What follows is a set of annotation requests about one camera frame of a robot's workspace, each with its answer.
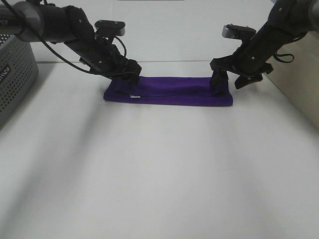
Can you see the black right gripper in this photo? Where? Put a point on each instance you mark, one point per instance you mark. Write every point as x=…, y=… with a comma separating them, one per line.
x=248, y=61

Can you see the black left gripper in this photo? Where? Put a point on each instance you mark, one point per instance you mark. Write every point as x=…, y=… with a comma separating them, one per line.
x=103, y=58

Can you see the purple towel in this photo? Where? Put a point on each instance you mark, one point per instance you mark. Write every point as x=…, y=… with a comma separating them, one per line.
x=180, y=91

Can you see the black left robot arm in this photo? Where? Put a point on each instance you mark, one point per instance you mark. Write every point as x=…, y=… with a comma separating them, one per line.
x=40, y=21

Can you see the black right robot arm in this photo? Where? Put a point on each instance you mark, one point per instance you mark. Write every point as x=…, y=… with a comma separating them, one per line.
x=288, y=21

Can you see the beige storage box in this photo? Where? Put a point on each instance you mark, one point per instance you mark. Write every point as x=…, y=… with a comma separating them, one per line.
x=299, y=80

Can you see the grey perforated plastic basket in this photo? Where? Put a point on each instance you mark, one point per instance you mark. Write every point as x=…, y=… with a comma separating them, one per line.
x=18, y=72

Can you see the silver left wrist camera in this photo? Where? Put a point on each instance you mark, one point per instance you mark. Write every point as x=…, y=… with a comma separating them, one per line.
x=109, y=28

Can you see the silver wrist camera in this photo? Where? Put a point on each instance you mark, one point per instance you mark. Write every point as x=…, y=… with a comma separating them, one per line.
x=238, y=32
x=109, y=28

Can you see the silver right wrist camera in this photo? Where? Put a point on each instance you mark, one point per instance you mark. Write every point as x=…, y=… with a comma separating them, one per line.
x=238, y=32

